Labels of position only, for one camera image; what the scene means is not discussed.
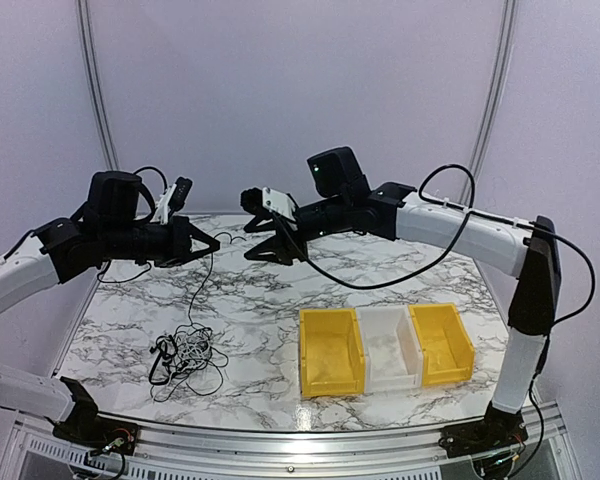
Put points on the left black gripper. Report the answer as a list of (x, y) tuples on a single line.
[(178, 250)]

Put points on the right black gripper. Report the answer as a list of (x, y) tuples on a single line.
[(273, 244)]

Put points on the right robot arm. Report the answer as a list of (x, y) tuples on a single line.
[(524, 250)]

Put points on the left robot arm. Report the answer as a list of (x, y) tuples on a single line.
[(120, 220)]

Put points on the left yellow bin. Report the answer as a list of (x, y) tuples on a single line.
[(331, 353)]

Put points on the yellow bin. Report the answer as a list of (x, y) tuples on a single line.
[(331, 353), (448, 353)]

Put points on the white translucent bin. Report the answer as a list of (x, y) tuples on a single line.
[(393, 355)]

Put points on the right yellow bin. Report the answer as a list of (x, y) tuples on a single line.
[(448, 353)]

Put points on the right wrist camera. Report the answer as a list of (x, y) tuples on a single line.
[(256, 200)]

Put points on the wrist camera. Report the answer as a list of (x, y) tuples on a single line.
[(256, 200), (172, 200)]

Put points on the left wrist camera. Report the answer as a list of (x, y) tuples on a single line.
[(172, 200)]

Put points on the aluminium front rail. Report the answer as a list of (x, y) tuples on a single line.
[(164, 451)]

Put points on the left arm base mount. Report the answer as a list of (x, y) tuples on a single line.
[(95, 435)]

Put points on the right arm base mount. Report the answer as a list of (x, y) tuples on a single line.
[(495, 430)]

